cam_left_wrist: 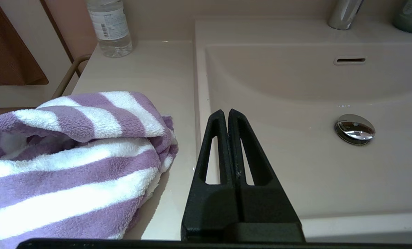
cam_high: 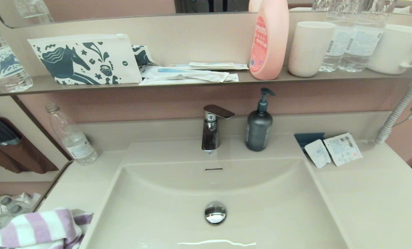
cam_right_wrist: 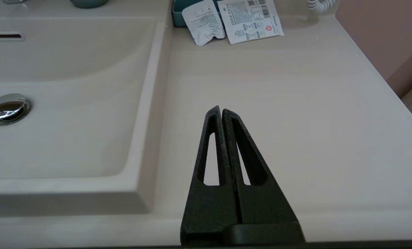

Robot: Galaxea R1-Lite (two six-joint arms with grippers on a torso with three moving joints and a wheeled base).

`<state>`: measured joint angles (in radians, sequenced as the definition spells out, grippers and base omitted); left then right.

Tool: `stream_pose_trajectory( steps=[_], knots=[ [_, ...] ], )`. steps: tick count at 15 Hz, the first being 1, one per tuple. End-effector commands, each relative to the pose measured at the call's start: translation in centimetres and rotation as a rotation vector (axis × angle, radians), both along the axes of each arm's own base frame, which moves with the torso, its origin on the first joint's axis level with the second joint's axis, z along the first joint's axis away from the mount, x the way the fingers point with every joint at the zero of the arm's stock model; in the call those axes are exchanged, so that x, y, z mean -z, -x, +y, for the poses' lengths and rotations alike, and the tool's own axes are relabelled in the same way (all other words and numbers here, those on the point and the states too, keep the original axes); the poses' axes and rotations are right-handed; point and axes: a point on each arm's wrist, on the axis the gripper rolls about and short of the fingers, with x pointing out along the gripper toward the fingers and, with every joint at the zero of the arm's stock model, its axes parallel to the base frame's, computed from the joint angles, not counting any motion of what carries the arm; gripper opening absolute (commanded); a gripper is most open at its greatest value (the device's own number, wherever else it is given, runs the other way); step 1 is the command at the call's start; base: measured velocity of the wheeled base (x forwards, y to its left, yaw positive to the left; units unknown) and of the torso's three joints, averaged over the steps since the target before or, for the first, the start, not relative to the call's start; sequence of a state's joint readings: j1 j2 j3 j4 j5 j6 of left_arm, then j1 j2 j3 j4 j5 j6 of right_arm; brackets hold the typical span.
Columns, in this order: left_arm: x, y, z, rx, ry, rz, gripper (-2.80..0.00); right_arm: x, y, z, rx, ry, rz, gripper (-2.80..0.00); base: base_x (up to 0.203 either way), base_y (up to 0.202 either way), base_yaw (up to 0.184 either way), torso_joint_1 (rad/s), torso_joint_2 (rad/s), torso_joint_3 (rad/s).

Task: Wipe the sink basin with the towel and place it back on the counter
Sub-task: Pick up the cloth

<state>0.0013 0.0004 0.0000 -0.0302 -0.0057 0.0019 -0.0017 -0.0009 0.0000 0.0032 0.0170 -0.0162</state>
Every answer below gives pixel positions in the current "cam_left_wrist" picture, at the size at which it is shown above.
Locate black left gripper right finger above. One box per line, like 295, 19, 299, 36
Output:
228, 109, 301, 224

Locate chrome drain stopper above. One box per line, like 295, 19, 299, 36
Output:
335, 114, 376, 146

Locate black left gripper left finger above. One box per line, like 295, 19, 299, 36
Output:
181, 110, 241, 242

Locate beige ceramic sink basin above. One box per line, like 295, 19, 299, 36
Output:
195, 19, 412, 243

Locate chrome lever faucet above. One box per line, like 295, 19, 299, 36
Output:
328, 0, 365, 30

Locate purple white striped towel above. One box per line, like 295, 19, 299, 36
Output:
0, 91, 179, 249

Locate slim clear plastic bottle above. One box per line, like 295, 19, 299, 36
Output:
86, 0, 134, 58

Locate brass towel rail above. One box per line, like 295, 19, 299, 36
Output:
52, 54, 92, 99

